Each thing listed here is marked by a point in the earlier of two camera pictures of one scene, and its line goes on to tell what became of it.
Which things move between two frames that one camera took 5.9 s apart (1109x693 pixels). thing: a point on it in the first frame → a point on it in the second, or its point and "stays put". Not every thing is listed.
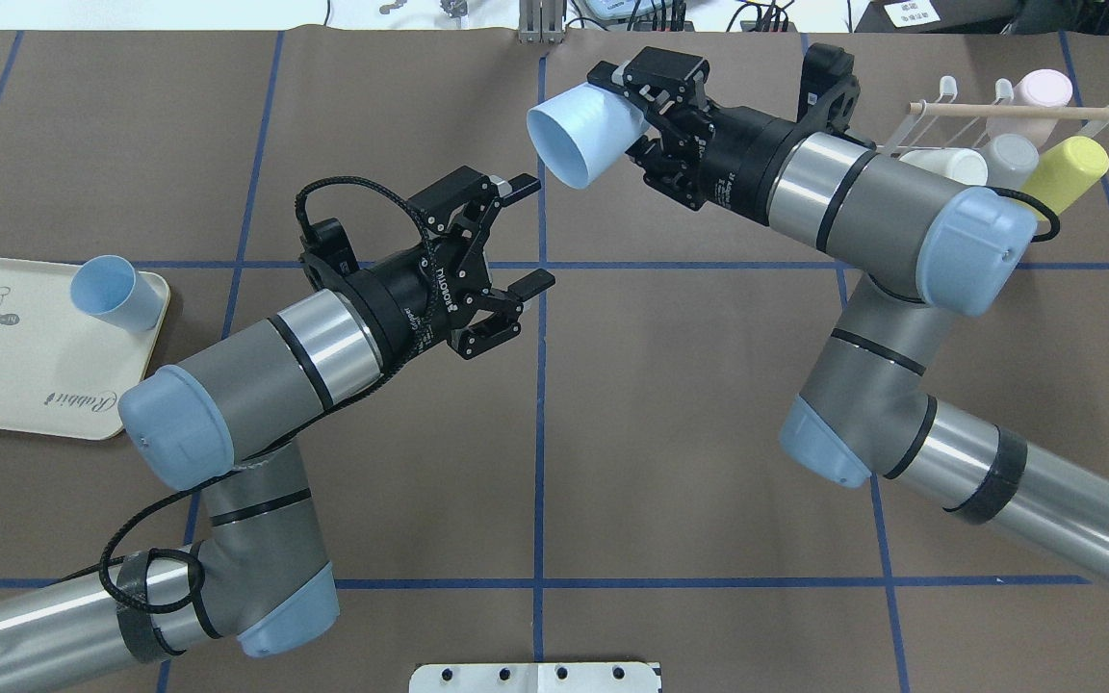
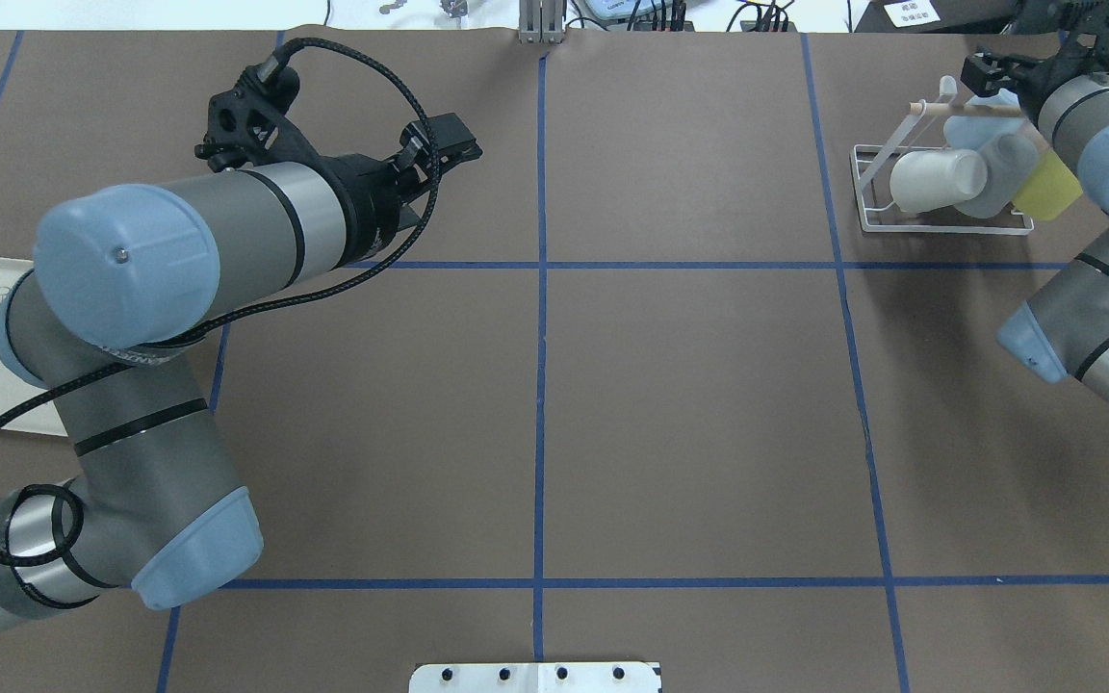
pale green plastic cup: [963, 165] stays put
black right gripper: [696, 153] → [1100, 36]
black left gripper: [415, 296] → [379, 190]
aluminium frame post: [541, 21] stays put
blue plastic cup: [580, 132] → [968, 132]
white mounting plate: [536, 678] stays put
